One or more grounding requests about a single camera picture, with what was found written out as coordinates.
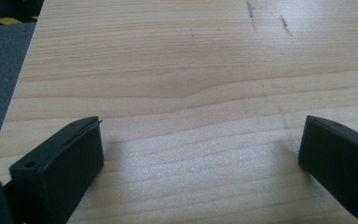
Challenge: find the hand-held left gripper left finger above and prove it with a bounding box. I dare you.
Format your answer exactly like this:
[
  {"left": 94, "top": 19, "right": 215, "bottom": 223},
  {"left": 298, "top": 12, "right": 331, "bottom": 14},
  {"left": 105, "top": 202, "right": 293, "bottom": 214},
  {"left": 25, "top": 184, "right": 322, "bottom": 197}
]
[{"left": 8, "top": 116, "right": 104, "bottom": 224}]

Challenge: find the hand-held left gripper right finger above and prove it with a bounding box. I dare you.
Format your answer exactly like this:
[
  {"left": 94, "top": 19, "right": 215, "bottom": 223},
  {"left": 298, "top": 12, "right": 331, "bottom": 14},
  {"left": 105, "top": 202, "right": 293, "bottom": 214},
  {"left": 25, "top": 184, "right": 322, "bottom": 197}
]
[{"left": 297, "top": 115, "right": 358, "bottom": 224}]

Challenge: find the black stand base striped edge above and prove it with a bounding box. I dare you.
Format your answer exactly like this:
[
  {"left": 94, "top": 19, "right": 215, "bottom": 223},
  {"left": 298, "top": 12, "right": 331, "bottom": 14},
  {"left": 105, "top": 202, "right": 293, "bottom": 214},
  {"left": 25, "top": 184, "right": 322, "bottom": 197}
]
[{"left": 0, "top": 0, "right": 45, "bottom": 27}]

